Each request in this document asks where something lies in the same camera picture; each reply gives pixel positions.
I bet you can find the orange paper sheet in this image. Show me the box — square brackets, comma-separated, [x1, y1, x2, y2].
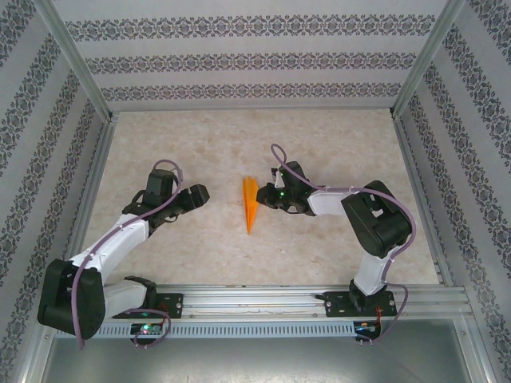
[242, 175, 261, 236]

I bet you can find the controller board with green light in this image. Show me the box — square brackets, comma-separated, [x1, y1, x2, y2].
[129, 322, 164, 338]
[356, 321, 382, 340]

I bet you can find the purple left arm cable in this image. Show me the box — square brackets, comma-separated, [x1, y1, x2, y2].
[73, 159, 185, 351]

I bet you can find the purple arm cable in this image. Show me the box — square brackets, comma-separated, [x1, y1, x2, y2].
[270, 143, 418, 346]
[73, 159, 185, 351]

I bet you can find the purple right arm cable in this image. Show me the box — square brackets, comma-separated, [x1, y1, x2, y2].
[270, 143, 418, 346]

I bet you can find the aluminium side rail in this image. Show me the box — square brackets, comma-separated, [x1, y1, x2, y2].
[390, 113, 454, 288]
[53, 113, 121, 290]

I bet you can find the thin aluminium back rail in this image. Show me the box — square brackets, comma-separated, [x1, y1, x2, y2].
[109, 106, 396, 115]

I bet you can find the long aluminium mounting rail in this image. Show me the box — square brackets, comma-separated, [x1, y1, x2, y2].
[39, 283, 468, 320]

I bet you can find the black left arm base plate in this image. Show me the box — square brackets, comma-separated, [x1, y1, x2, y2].
[119, 293, 185, 320]

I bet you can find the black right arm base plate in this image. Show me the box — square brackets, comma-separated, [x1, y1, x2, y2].
[325, 290, 398, 319]

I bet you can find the slotted grey cable duct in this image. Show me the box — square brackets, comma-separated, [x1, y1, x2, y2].
[53, 321, 356, 339]

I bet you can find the aluminium frame post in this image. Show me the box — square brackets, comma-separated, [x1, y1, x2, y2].
[34, 0, 117, 120]
[390, 0, 468, 119]

